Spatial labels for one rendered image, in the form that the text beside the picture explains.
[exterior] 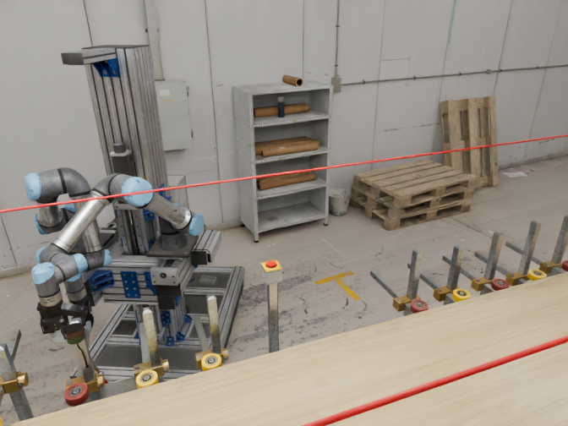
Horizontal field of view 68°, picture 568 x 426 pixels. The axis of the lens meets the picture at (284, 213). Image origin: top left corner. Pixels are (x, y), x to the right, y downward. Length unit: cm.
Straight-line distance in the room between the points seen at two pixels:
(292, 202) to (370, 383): 349
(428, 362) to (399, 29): 413
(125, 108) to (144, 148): 22
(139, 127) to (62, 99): 187
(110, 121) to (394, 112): 382
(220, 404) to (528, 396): 111
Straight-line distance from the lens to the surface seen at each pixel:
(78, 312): 184
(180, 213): 207
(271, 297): 181
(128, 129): 234
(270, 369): 175
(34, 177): 206
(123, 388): 201
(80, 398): 182
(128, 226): 249
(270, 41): 447
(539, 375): 197
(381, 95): 529
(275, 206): 489
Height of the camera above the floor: 215
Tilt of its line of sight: 25 degrees down
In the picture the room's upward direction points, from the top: 1 degrees counter-clockwise
